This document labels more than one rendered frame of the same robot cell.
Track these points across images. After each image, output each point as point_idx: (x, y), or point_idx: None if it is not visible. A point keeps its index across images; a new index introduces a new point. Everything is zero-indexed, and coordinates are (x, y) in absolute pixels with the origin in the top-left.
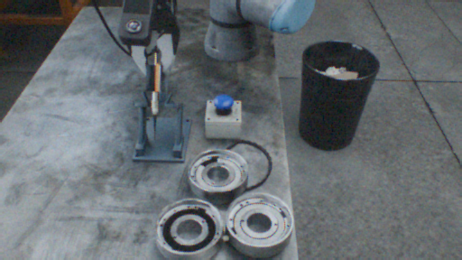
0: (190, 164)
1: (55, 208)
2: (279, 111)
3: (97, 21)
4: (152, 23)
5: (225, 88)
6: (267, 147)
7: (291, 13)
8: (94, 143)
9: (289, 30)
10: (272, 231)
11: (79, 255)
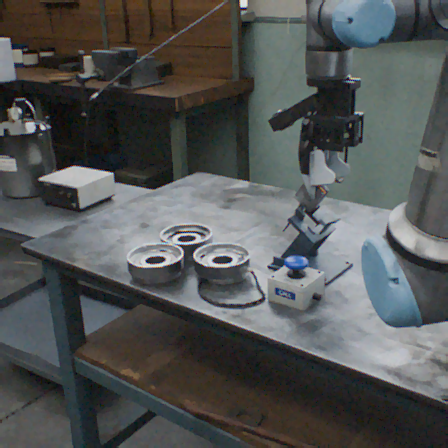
0: (241, 246)
1: (274, 220)
2: (289, 341)
3: None
4: (281, 119)
5: (377, 323)
6: (238, 310)
7: (362, 260)
8: (337, 240)
9: (367, 293)
10: (141, 261)
11: (224, 222)
